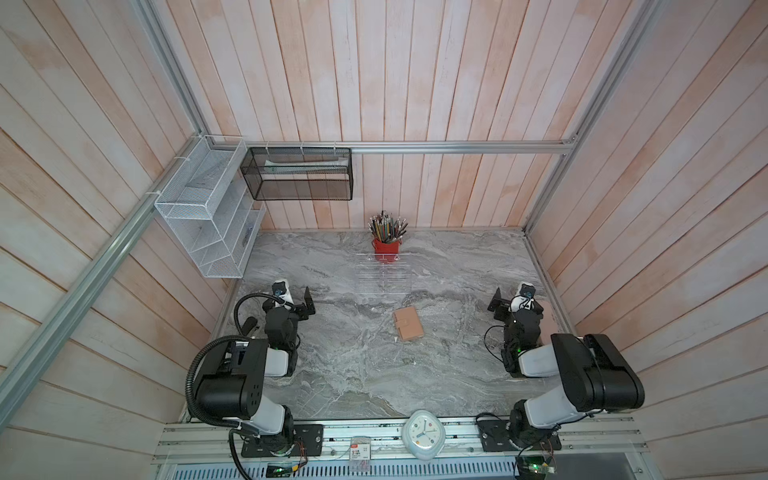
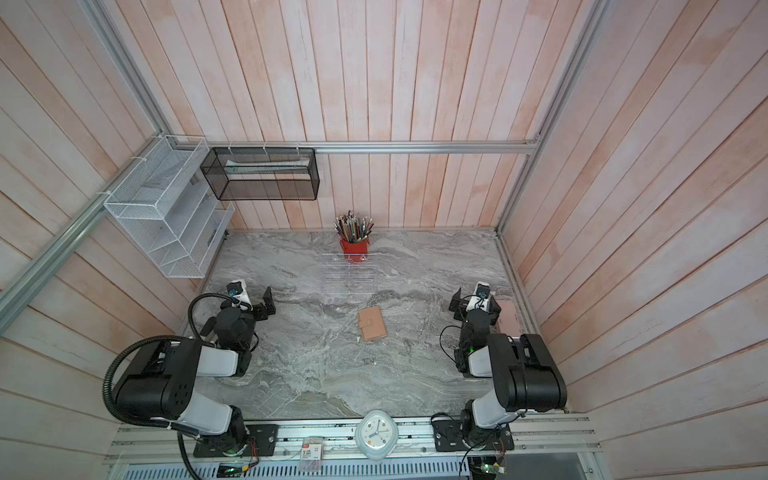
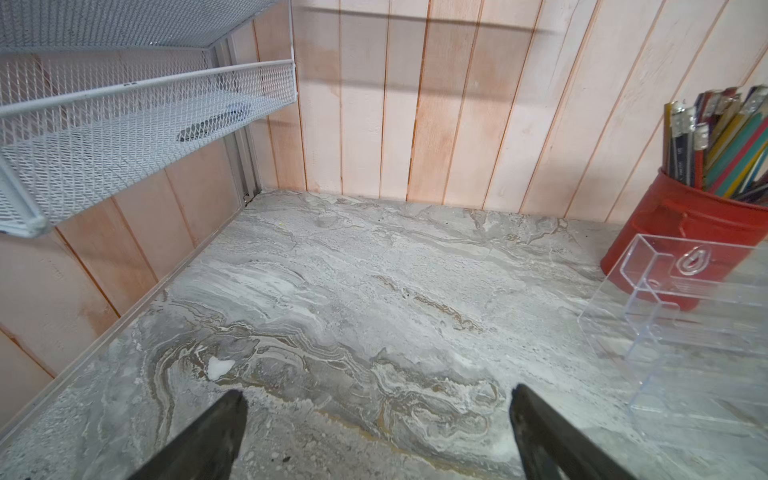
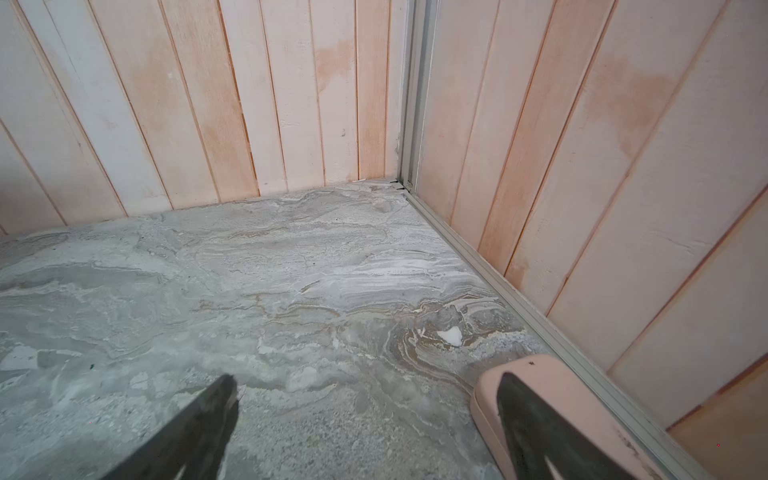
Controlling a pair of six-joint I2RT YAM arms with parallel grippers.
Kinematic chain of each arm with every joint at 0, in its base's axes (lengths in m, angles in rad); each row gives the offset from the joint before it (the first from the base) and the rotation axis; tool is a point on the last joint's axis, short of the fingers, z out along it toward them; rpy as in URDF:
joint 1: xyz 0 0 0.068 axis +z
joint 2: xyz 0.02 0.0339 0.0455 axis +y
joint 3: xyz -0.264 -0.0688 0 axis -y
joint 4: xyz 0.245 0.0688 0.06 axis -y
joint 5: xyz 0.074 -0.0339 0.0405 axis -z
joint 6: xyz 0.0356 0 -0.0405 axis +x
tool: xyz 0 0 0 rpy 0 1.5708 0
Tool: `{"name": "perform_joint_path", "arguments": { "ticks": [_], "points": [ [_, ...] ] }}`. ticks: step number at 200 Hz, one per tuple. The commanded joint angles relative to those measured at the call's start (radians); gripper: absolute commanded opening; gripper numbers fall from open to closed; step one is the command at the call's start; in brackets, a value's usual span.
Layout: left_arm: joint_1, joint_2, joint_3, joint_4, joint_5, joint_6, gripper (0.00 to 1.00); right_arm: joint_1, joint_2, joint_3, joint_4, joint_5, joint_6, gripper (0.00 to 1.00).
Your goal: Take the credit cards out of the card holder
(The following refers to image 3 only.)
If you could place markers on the red pencil cup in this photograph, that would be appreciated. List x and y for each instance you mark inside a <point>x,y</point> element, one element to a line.
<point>678,231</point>

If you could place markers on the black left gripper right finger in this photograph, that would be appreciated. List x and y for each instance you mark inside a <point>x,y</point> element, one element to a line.
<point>552,448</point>

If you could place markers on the clear acrylic organizer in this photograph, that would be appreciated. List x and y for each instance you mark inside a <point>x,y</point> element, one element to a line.
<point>685,322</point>

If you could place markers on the black marker in shelf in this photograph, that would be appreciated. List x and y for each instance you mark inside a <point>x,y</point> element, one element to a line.
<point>233,114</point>

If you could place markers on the white wire mesh shelf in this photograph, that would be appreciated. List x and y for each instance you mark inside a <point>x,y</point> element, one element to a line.
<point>93,94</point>

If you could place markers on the bundle of coloured pencils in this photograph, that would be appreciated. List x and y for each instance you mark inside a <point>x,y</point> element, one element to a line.
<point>718,145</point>

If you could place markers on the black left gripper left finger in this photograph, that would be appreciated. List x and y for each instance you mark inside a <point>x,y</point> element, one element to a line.
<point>205,449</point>

